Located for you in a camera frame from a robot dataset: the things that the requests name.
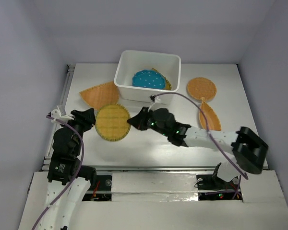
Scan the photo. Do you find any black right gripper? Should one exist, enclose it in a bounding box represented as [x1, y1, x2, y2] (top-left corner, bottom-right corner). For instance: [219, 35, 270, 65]
[128, 105, 169, 137]

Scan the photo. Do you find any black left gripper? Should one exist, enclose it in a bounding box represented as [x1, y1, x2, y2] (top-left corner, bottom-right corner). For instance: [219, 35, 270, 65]
[60, 107, 95, 154]

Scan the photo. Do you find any round green-trimmed bamboo plate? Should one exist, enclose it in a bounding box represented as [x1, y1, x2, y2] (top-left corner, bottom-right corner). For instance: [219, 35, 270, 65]
[95, 104, 131, 141]

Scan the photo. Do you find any orange teardrop woven tray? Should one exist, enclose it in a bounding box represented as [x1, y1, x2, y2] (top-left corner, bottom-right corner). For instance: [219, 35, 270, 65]
[79, 81, 120, 111]

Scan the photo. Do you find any blue polka dot plate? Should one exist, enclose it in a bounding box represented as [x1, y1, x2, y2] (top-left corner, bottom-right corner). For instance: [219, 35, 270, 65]
[132, 69, 166, 90]

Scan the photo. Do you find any green-trimmed square bamboo tray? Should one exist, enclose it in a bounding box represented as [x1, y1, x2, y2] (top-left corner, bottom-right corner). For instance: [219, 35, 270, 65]
[151, 68, 172, 91]

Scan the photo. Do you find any orange leaf-shaped woven tray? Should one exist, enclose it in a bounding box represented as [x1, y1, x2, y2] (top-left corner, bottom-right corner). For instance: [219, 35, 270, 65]
[199, 97, 222, 131]

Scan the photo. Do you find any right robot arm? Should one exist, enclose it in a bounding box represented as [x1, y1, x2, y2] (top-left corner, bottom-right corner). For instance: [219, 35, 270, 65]
[127, 107, 268, 190]

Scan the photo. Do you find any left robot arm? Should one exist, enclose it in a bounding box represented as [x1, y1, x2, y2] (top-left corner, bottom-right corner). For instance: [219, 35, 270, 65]
[33, 107, 96, 230]

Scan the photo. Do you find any white plastic bin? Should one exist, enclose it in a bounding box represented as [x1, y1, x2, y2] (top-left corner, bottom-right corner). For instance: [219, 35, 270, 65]
[114, 50, 181, 102]

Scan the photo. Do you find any round orange woven plate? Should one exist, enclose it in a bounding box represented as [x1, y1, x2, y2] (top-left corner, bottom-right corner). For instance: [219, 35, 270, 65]
[187, 77, 217, 100]

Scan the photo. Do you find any aluminium left rail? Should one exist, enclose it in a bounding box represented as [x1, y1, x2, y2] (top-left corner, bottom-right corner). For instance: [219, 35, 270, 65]
[42, 65, 75, 171]

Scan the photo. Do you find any aluminium rail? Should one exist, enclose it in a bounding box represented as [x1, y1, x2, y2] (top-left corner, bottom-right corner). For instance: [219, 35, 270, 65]
[39, 164, 269, 172]
[42, 65, 75, 171]

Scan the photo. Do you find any aluminium front rail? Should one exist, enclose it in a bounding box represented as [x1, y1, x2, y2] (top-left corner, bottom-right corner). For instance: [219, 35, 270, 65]
[39, 164, 269, 172]

